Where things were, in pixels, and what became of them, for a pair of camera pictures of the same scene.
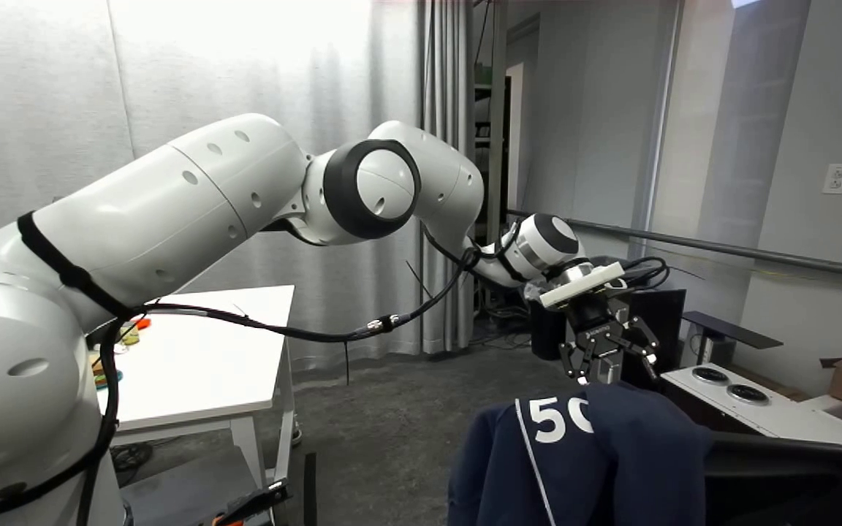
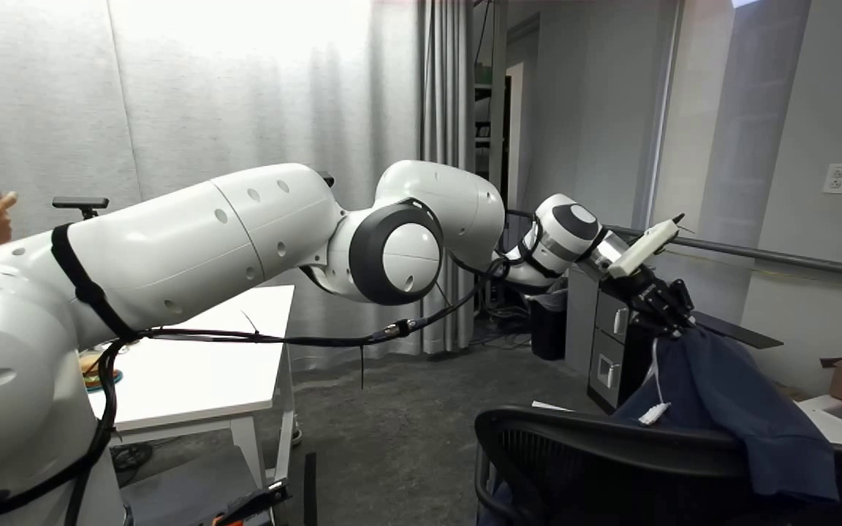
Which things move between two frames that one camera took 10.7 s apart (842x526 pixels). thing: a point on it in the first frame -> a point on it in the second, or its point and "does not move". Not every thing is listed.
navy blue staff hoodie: x=591 y=453 -> x=696 y=385
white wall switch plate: x=836 y=177 does not move
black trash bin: x=548 y=328 does not move
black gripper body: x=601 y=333 -> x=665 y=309
